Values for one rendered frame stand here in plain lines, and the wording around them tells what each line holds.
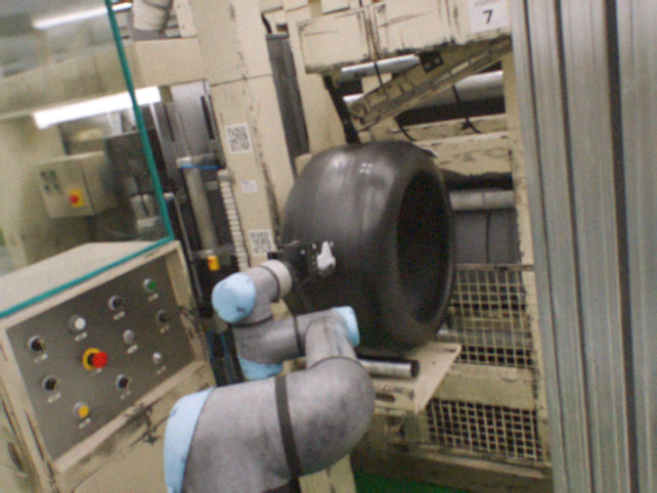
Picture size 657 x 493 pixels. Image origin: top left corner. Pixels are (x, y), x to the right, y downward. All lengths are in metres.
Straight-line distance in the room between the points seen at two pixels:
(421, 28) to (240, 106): 0.50
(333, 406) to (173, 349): 1.13
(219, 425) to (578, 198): 0.55
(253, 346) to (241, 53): 0.80
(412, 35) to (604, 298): 1.48
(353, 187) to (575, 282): 1.15
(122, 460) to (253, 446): 0.98
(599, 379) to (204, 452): 0.53
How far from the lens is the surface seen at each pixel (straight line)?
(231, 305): 1.04
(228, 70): 1.61
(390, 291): 1.34
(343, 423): 0.69
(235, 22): 1.59
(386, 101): 1.83
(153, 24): 2.19
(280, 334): 1.07
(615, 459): 0.20
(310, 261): 1.19
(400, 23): 1.65
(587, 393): 0.23
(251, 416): 0.68
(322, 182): 1.41
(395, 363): 1.52
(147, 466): 1.70
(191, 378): 1.76
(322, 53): 1.75
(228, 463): 0.68
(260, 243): 1.67
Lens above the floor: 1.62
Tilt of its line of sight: 16 degrees down
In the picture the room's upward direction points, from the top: 11 degrees counter-clockwise
